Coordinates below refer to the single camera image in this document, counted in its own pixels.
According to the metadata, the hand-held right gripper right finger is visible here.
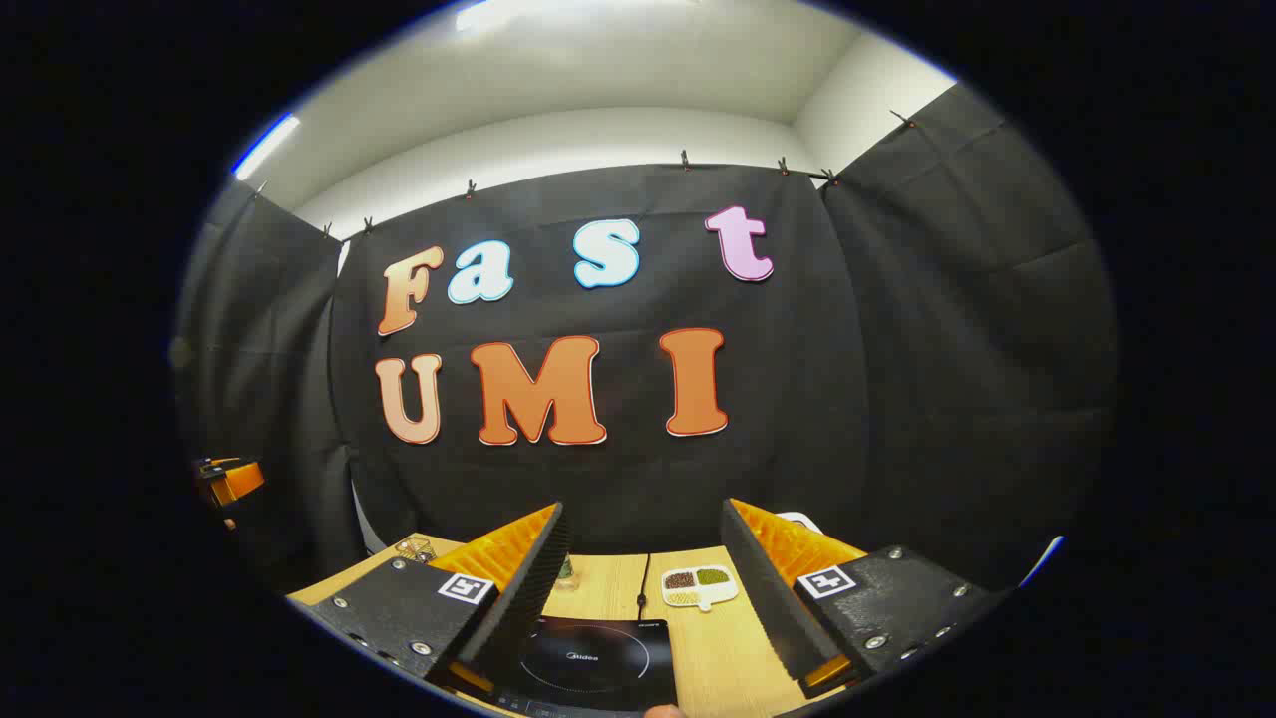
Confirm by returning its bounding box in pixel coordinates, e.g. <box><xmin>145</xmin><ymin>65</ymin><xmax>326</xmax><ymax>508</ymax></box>
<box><xmin>720</xmin><ymin>498</ymin><xmax>1008</xmax><ymax>699</ymax></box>

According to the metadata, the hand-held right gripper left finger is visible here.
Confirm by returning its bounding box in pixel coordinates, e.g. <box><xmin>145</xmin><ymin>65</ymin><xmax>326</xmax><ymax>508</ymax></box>
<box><xmin>287</xmin><ymin>502</ymin><xmax>572</xmax><ymax>699</ymax></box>

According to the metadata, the black induction cooktop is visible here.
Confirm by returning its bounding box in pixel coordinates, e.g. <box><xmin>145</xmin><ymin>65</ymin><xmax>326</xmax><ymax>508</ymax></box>
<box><xmin>488</xmin><ymin>615</ymin><xmax>679</xmax><ymax>718</ymax></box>

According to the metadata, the white divided dish of beans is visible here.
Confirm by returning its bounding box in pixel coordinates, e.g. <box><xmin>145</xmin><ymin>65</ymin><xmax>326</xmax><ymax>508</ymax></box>
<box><xmin>660</xmin><ymin>565</ymin><xmax>740</xmax><ymax>612</ymax></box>

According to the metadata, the ceiling light strip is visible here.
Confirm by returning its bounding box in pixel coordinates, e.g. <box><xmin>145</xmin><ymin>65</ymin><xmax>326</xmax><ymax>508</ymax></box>
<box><xmin>232</xmin><ymin>114</ymin><xmax>301</xmax><ymax>181</ymax></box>

